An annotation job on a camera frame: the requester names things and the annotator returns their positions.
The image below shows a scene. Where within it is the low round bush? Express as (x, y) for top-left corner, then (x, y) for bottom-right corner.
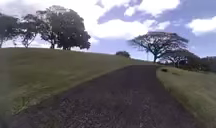
(115, 50), (132, 60)

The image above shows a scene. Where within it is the dark asphalt path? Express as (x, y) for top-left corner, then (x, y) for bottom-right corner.
(9, 64), (201, 128)

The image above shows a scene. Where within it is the wide spreading bare-limbed tree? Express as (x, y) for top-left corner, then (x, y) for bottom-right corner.
(127, 31), (190, 64)

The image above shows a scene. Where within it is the large dense dark tree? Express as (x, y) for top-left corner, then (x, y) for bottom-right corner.
(35, 4), (92, 51)

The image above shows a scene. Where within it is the grass field with slope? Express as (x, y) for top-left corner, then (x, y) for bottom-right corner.
(0, 47), (154, 121)

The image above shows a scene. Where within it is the small dark tree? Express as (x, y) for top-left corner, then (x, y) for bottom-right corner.
(18, 13), (40, 49)
(0, 12), (21, 49)

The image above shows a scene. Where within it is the grass verge beside path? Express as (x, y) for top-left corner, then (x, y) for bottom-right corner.
(155, 65), (216, 128)

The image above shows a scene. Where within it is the row of dark trees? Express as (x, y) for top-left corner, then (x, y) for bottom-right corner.
(160, 49), (216, 74)

